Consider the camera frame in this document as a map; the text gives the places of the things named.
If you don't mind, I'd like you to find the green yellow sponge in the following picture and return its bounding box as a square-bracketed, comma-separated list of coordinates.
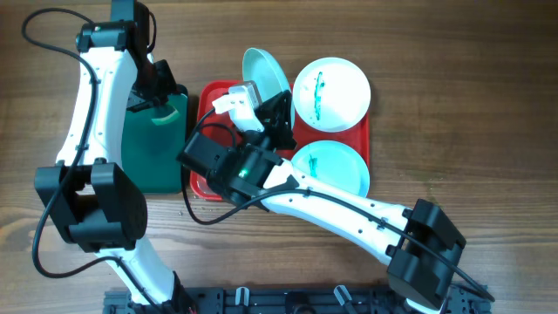
[151, 106, 180, 126]

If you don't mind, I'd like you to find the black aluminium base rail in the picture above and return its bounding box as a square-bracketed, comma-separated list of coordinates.
[102, 284, 492, 314]

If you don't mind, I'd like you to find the light blue plate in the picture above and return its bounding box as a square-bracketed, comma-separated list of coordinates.
[291, 140, 371, 197]
[242, 48, 295, 126]

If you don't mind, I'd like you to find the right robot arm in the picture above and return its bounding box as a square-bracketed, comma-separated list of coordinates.
[177, 91, 466, 311]

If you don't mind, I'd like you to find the black rectangular tray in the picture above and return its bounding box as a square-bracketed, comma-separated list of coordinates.
[121, 85, 188, 195]

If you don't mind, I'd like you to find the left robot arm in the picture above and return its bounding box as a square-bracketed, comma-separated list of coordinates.
[34, 1, 197, 313]

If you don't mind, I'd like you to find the red plastic tray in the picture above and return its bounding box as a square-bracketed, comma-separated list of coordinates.
[189, 79, 371, 202]

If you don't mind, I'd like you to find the white plate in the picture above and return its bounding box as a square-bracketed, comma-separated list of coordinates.
[293, 57, 371, 133]

